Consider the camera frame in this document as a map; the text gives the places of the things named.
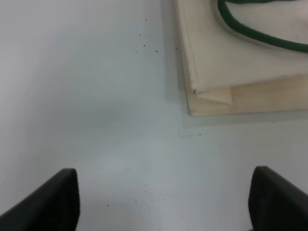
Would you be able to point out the cream linen bag green handles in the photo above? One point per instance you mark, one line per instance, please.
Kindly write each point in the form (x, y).
(244, 56)

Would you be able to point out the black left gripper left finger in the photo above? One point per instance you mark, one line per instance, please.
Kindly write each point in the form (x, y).
(54, 206)

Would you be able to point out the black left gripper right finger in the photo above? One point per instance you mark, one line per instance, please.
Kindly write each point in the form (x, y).
(275, 204)

